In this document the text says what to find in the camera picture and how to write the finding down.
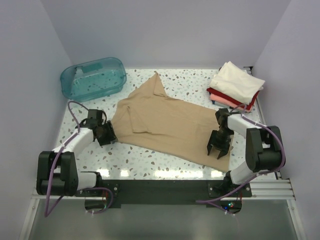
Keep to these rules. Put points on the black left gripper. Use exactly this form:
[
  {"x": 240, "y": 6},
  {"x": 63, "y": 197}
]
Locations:
[{"x": 107, "y": 133}]

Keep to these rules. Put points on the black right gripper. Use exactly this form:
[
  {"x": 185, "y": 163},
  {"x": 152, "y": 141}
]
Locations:
[{"x": 220, "y": 141}]

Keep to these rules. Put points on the beige t shirt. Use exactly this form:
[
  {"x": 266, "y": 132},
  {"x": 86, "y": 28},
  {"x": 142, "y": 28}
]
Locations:
[{"x": 151, "y": 119}]

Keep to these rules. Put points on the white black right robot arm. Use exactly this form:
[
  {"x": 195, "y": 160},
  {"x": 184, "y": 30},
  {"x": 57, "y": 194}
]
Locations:
[{"x": 264, "y": 150}]

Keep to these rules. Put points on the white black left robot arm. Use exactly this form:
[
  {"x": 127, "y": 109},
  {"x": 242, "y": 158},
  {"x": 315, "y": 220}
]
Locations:
[{"x": 57, "y": 172}]

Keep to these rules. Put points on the pink folded t shirt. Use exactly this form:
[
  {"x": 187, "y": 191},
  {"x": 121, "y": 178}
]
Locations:
[{"x": 226, "y": 102}]

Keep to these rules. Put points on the red folded t shirt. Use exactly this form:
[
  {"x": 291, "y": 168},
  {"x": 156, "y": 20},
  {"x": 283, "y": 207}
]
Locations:
[{"x": 220, "y": 94}]

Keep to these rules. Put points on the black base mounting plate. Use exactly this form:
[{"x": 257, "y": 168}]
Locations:
[{"x": 153, "y": 192}]

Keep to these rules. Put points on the cream folded t shirt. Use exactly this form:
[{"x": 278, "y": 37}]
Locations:
[{"x": 234, "y": 82}]

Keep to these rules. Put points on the teal transparent plastic bin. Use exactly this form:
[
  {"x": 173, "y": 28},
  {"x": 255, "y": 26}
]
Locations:
[{"x": 94, "y": 79}]

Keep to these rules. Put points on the aluminium front rail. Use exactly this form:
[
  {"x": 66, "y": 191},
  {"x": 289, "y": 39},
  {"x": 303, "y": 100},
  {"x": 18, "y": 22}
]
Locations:
[{"x": 261, "y": 189}]

